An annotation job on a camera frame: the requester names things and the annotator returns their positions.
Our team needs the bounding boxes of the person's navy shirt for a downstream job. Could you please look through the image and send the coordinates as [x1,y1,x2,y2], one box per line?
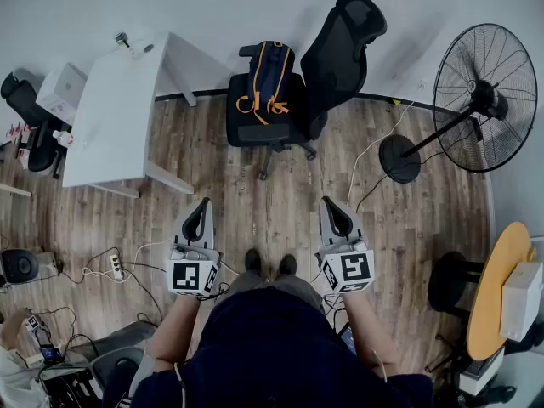
[101,286,435,408]

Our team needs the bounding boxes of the tall white carton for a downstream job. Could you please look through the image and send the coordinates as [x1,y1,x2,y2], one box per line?
[35,61,89,127]

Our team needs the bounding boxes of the white power strip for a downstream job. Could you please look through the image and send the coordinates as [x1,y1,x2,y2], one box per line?
[109,253,126,281]

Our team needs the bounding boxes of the black floor fan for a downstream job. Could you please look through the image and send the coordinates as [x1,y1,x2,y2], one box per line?
[377,22,538,185]

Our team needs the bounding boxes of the round yellow pedestal table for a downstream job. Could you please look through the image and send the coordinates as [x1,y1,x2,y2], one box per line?
[427,221,539,361]

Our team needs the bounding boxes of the black screen device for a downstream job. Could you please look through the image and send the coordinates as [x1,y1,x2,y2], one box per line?
[338,325,359,356]

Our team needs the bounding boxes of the black mesh office chair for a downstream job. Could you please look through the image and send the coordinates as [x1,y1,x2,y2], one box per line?
[224,0,388,182]

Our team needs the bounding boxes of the person's right forearm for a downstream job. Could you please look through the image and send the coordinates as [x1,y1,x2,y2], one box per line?
[339,291,404,380]

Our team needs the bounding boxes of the person's grey trousers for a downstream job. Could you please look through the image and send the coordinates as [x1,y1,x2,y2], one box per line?
[228,269,326,316]

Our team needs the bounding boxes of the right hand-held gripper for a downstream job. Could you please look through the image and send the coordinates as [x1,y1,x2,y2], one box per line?
[314,195,376,298]

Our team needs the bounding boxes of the person's right shoe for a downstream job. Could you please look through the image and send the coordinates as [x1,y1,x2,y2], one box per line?
[278,252,298,276]

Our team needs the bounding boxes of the white power strip cable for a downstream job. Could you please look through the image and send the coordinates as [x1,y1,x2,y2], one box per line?
[80,239,176,285]

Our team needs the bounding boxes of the person's shoe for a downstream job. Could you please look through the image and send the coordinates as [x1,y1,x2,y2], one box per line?
[245,247,264,274]
[278,252,298,276]

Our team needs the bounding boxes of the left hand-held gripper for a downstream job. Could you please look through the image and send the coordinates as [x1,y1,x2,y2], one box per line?
[164,196,223,302]

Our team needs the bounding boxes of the white table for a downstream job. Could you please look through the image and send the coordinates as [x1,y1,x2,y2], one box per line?
[61,31,234,200]

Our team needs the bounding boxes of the person's left shoe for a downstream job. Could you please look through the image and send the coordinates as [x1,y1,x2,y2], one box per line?
[245,247,264,274]

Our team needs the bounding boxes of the black fan cable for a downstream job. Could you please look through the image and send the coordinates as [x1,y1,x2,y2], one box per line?
[354,149,445,214]

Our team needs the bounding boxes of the white low appliance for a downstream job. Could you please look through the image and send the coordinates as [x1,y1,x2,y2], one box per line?
[457,346,507,397]

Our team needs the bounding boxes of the white rectangular box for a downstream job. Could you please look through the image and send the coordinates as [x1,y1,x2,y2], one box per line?
[500,261,544,343]

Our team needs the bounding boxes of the navy backpack with orange trim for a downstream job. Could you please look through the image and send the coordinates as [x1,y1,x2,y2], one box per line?
[235,40,298,126]

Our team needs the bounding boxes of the black round speaker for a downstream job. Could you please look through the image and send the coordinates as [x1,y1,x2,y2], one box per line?
[0,248,41,284]

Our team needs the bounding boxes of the long white floor cable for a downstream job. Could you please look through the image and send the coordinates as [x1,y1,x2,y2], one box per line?
[346,99,417,207]

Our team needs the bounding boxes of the person's left forearm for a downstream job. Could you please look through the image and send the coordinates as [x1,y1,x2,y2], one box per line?
[146,293,201,373]

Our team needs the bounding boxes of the black floor cable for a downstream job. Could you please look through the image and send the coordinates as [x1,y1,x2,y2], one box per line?
[59,246,167,326]

